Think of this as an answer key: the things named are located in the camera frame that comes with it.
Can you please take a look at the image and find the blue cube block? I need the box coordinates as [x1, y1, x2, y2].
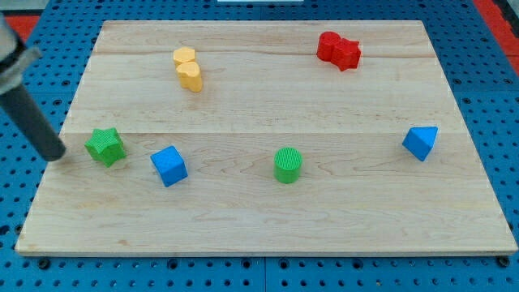
[150, 146, 188, 187]

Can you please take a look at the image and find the green cylinder block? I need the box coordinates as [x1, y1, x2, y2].
[273, 147, 302, 184]

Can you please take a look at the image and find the red cylinder block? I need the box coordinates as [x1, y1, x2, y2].
[316, 31, 341, 62]

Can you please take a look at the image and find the green star block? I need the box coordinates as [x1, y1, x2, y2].
[84, 127, 127, 167]

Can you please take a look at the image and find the yellow heart block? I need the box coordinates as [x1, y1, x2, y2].
[176, 62, 203, 92]

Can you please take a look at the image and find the yellow hexagon block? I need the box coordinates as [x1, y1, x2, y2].
[173, 47, 196, 67]

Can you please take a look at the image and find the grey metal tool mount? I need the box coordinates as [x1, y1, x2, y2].
[1, 14, 42, 94]

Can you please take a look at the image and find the red star block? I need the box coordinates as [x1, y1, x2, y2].
[330, 38, 362, 71]

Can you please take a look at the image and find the blue triangular prism block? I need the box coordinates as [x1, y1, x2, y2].
[402, 127, 439, 161]

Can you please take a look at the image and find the light wooden board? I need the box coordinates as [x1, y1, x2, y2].
[15, 20, 517, 257]

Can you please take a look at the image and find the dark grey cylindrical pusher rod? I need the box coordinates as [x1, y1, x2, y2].
[1, 85, 66, 161]

